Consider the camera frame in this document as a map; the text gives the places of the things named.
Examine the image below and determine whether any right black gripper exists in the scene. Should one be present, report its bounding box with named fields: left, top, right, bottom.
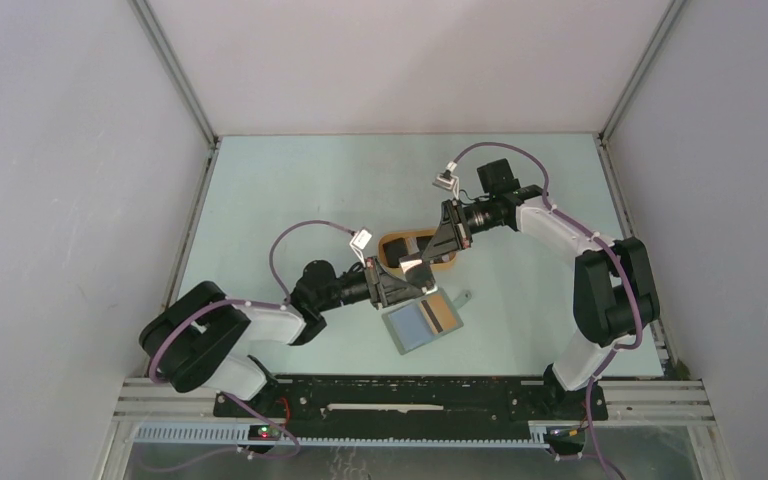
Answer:
left=421, top=198, right=502, bottom=262

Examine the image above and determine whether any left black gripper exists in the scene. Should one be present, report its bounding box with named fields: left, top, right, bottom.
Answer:
left=316, top=256, right=422, bottom=313

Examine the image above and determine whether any black VIP credit card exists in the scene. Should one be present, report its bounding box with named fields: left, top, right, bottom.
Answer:
left=399, top=253, right=437, bottom=294

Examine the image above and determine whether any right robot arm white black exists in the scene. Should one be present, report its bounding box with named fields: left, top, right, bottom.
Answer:
left=420, top=159, right=660, bottom=418

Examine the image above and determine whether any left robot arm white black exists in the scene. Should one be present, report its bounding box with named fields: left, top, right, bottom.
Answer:
left=138, top=255, right=436, bottom=417

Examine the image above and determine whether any stack of cards in tray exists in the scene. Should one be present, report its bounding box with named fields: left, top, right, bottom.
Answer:
left=382, top=236, right=430, bottom=268

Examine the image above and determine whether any orange oval tray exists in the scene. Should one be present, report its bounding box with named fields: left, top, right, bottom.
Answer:
left=377, top=228, right=461, bottom=274

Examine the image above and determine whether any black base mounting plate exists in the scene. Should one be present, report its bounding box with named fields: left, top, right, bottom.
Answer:
left=253, top=375, right=609, bottom=442

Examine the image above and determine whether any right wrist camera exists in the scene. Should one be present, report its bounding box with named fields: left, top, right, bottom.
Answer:
left=432, top=162, right=460, bottom=199

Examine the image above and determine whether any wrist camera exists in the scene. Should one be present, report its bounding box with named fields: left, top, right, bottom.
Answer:
left=348, top=227, right=373, bottom=264
left=432, top=162, right=460, bottom=199

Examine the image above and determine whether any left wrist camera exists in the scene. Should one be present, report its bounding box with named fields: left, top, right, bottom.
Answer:
left=348, top=227, right=373, bottom=264

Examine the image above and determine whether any aluminium frame rail front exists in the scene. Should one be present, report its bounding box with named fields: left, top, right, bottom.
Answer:
left=114, top=376, right=715, bottom=449

